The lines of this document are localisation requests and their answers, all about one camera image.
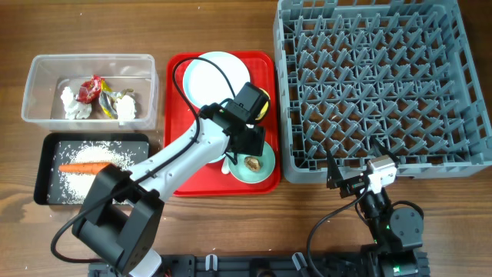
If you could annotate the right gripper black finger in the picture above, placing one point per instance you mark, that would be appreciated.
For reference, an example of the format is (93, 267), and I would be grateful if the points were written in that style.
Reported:
(333, 172)
(381, 150)

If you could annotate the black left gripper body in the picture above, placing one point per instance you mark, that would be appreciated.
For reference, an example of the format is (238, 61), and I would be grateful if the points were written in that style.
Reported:
(249, 142)

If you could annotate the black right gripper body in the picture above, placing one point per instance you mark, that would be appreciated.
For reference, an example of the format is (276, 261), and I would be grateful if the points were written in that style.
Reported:
(351, 185)

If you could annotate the brown mushroom piece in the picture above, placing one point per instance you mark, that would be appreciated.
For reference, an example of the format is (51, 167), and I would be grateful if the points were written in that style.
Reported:
(252, 163)

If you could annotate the yellow plastic cup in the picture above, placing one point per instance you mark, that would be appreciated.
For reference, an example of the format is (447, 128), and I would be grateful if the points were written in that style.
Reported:
(265, 108)

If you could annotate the yellow silver foil wrapper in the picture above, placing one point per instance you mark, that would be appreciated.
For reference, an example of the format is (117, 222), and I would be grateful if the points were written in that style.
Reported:
(108, 98)

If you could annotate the orange carrot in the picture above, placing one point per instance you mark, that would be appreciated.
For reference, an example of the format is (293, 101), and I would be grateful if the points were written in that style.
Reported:
(87, 168)

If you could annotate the red candy wrapper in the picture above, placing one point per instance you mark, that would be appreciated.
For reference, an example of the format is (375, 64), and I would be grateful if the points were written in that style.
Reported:
(90, 90)

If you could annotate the white rice grains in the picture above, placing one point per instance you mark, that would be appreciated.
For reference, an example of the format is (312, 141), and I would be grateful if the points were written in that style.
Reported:
(71, 188)

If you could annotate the light blue small bowl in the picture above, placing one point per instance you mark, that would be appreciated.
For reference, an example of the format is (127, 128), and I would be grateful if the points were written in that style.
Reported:
(218, 159)

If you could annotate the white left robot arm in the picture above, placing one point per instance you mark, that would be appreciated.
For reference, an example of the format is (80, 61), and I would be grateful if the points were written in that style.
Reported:
(120, 215)

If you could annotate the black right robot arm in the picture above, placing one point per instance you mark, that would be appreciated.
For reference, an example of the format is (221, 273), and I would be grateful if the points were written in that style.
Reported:
(397, 227)

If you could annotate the grey dishwasher rack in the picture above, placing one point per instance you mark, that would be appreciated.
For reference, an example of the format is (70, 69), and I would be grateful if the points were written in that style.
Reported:
(400, 72)

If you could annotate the black waste tray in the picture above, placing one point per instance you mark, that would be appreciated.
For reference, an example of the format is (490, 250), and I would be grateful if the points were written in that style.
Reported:
(48, 150)

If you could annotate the clear plastic waste bin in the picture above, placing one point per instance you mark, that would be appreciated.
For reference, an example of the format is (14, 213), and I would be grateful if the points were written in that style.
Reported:
(49, 75)

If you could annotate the green bowl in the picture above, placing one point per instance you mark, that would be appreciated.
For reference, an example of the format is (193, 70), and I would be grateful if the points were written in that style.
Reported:
(243, 174)

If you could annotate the white plastic spoon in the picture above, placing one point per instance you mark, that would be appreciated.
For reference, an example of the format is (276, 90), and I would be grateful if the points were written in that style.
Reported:
(225, 169)

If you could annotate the light blue large plate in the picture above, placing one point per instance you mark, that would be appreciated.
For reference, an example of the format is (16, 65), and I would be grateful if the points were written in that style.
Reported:
(203, 84)

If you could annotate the red serving tray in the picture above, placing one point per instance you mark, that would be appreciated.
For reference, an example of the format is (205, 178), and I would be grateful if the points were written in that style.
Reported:
(209, 181)

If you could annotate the crumpled white tissue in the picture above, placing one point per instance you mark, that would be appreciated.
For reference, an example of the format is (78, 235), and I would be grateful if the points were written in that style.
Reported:
(125, 108)
(73, 108)

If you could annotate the black mounting rail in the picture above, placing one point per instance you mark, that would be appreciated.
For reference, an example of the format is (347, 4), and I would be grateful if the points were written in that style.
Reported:
(331, 264)

